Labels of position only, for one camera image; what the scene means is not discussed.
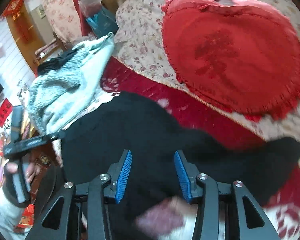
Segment black garment on jacket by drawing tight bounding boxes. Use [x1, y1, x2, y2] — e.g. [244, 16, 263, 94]
[37, 48, 78, 76]

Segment person's left hand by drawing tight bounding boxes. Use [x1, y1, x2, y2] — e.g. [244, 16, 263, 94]
[3, 161, 42, 184]

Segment wooden door with red decoration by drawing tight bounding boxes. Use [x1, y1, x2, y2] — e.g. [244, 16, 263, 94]
[0, 0, 44, 76]

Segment red heart-shaped pillow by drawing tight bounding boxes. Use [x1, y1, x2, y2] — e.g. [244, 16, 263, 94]
[162, 0, 300, 121]

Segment light blue fleece jacket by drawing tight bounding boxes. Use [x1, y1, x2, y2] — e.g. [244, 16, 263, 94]
[27, 32, 117, 134]

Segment floral beige quilt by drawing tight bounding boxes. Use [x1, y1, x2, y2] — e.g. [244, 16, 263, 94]
[115, 0, 300, 141]

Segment black pants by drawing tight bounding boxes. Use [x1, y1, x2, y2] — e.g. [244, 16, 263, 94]
[61, 92, 300, 239]

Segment red and cream plush blanket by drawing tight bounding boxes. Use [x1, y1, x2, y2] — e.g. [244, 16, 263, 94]
[102, 59, 300, 239]

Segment teal gift bag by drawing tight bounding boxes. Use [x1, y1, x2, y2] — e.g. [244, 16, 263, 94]
[85, 7, 119, 38]

